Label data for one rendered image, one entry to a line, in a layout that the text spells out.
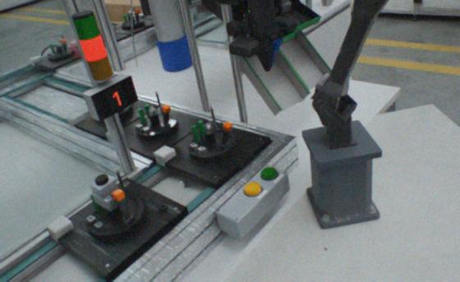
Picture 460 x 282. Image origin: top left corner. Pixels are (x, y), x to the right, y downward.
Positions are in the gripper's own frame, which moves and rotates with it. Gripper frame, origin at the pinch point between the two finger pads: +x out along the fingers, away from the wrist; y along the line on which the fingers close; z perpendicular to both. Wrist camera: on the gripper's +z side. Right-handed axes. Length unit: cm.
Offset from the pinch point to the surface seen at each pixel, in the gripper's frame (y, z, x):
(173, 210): 29.6, 9.2, 28.7
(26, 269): 59, 28, 32
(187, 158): 12.2, 21.9, 28.9
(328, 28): -149, 66, 50
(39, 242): 54, 31, 30
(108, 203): 40.8, 16.4, 21.1
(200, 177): 16.9, 12.6, 29.0
